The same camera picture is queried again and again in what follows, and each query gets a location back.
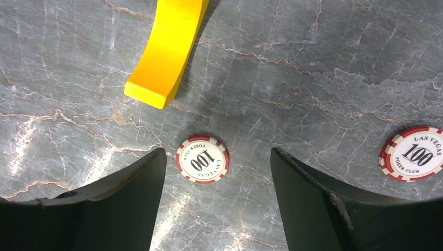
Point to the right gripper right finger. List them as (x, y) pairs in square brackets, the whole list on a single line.
[(320, 212)]

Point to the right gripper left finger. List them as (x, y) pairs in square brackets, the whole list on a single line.
[(116, 212)]

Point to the red poker chip near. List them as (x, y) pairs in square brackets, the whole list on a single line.
[(202, 159)]

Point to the red 100 poker chip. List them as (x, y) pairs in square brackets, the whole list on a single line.
[(413, 154)]

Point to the yellow arch block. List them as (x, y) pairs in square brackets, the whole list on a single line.
[(156, 78)]

